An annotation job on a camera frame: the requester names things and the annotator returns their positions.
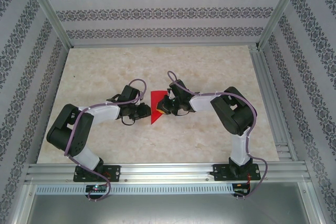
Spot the red cloth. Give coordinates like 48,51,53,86
150,90,170,125

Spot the grey sheet metal panel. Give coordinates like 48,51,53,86
26,194,314,224

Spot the long grooved aluminium profile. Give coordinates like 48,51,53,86
249,45,299,162

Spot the black right gripper cable loop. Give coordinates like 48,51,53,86
171,108,190,117

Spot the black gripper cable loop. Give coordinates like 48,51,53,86
171,108,190,117
121,115,137,126

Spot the black left gripper cable loop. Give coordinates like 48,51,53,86
121,115,137,126

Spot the thin aluminium frame rail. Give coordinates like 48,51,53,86
69,43,259,49

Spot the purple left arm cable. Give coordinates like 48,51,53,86
64,78,148,202

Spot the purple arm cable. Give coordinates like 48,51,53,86
64,78,148,202
166,70,269,200

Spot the wide grooved aluminium rail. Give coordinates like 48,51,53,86
25,162,312,184

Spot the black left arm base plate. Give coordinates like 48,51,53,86
73,165,121,183

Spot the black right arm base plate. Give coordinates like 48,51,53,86
213,163,260,182

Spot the slotted grey cable duct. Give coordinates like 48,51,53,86
35,184,236,195

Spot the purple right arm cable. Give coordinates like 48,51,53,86
166,70,269,200

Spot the aluminium frame post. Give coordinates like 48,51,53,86
23,0,72,49
258,0,307,49

